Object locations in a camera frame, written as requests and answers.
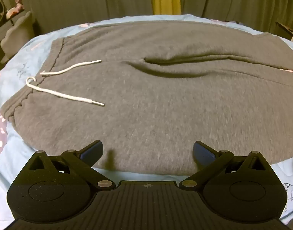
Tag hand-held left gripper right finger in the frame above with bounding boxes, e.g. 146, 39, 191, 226
179, 141, 269, 192

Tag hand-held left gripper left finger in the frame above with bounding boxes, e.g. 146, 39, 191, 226
27, 140, 117, 192

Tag grey sweat pants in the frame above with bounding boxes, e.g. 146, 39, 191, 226
0, 20, 293, 174

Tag light blue printed bed sheet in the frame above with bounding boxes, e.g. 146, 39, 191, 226
0, 13, 293, 226

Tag grey padded chair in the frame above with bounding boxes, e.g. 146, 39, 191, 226
0, 11, 33, 64

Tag dark dressing desk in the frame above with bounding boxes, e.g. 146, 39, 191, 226
0, 10, 29, 53

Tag pink plush toy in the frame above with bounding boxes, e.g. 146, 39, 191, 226
5, 0, 25, 20

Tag white pants drawstring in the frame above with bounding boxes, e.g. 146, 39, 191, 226
25, 59, 105, 107

